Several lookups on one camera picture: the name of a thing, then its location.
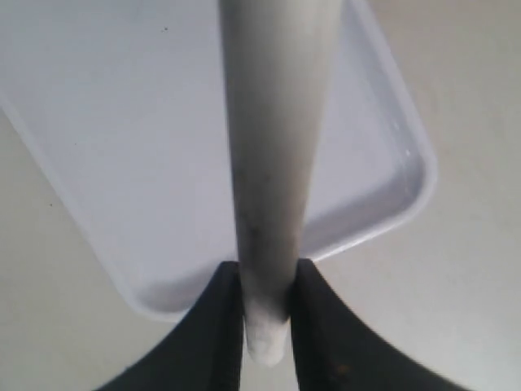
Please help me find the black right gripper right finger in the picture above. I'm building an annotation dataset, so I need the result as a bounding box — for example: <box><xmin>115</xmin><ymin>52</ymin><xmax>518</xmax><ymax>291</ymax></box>
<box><xmin>290</xmin><ymin>259</ymin><xmax>461</xmax><ymax>390</ymax></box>

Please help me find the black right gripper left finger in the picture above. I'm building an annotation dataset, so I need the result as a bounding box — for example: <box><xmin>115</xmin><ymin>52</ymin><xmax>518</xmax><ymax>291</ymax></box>
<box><xmin>100</xmin><ymin>261</ymin><xmax>243</xmax><ymax>390</ymax></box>

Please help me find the white drumstick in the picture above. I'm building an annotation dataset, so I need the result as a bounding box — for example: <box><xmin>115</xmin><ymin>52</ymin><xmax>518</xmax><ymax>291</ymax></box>
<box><xmin>219</xmin><ymin>1</ymin><xmax>342</xmax><ymax>366</ymax></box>

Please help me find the white rectangular plastic tray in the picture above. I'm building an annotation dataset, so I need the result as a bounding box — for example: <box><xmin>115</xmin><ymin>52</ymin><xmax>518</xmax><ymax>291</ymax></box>
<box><xmin>1</xmin><ymin>1</ymin><xmax>436</xmax><ymax>322</ymax></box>

